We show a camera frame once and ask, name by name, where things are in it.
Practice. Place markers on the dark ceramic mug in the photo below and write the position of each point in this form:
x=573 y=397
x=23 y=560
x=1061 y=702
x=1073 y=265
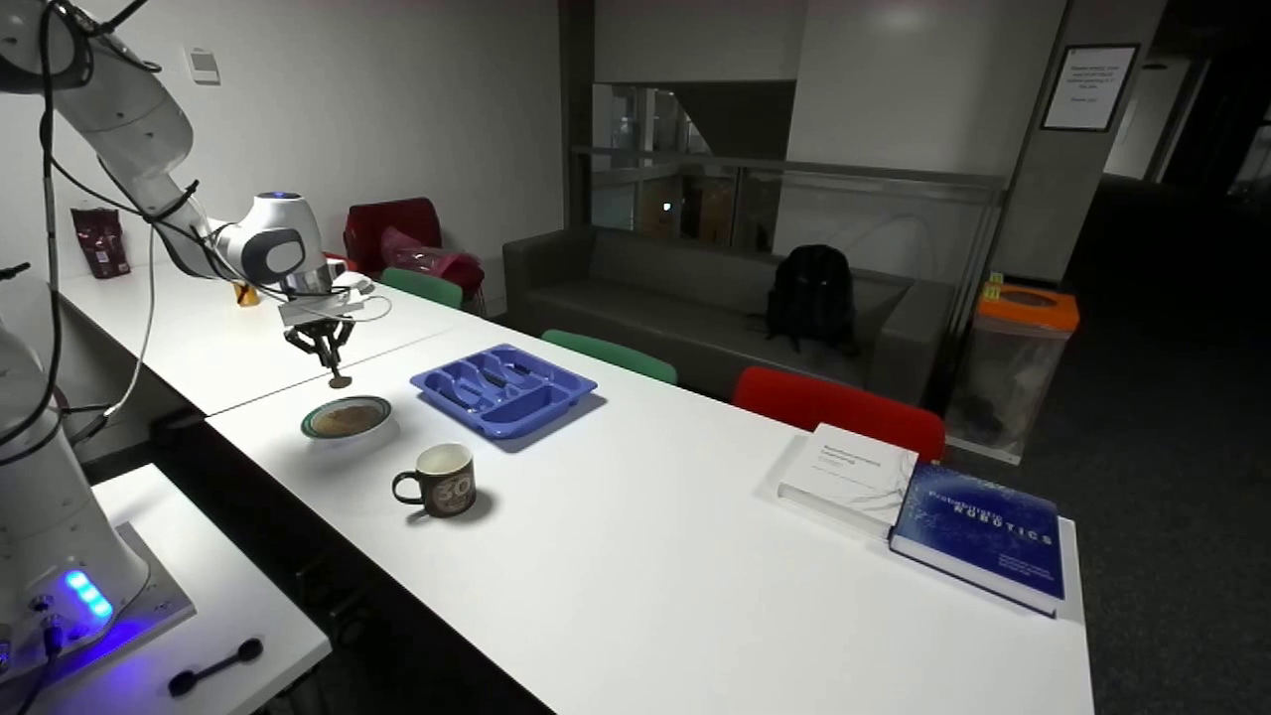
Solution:
x=445 y=481

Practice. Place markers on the black backpack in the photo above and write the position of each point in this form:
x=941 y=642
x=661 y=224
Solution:
x=813 y=299

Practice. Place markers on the dark red armchair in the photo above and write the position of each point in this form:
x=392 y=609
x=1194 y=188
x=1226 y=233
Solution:
x=399 y=233

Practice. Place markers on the small orange bottle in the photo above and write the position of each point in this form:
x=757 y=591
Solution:
x=249 y=297

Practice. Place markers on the blue hardcover book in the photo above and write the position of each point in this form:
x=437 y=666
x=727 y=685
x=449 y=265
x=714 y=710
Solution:
x=986 y=528

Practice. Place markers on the dark red snack bag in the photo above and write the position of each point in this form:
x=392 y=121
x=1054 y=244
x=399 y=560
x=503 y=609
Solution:
x=101 y=244

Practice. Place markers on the black dumbbell shaped tool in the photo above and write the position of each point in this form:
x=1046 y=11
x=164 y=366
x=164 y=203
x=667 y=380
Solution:
x=213 y=670

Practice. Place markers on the blue plastic cutlery tray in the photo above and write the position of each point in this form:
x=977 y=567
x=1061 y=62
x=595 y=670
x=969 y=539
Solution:
x=509 y=420

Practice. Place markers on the glass balustrade with handrail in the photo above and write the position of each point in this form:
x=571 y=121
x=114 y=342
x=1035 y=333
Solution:
x=794 y=201

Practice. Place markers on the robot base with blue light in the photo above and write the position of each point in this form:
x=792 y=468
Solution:
x=93 y=616

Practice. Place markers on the green rimmed white bowl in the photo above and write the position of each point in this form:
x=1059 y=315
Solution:
x=318 y=429

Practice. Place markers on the framed wall notice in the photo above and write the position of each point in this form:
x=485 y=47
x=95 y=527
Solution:
x=1088 y=84

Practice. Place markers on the brown cereal flakes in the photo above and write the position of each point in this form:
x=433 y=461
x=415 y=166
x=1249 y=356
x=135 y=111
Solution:
x=347 y=420

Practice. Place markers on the white wall switch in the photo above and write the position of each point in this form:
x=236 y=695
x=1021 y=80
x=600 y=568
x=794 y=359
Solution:
x=204 y=64

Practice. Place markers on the large silver spoon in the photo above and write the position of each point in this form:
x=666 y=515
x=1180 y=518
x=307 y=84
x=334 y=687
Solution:
x=338 y=380

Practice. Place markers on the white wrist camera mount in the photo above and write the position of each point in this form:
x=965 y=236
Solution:
x=318 y=307

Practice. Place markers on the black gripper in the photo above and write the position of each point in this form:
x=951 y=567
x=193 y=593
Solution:
x=323 y=333

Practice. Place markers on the green chair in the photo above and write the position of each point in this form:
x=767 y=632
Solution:
x=421 y=289
x=617 y=356

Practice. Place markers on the orange lidded bin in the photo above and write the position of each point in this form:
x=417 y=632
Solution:
x=1026 y=311

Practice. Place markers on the red chair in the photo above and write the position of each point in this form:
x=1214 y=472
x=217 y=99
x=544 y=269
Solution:
x=837 y=404

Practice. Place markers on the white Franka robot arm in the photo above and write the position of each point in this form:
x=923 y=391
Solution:
x=122 y=121

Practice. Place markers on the grey sofa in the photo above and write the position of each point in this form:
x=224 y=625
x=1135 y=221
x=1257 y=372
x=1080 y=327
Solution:
x=636 y=299

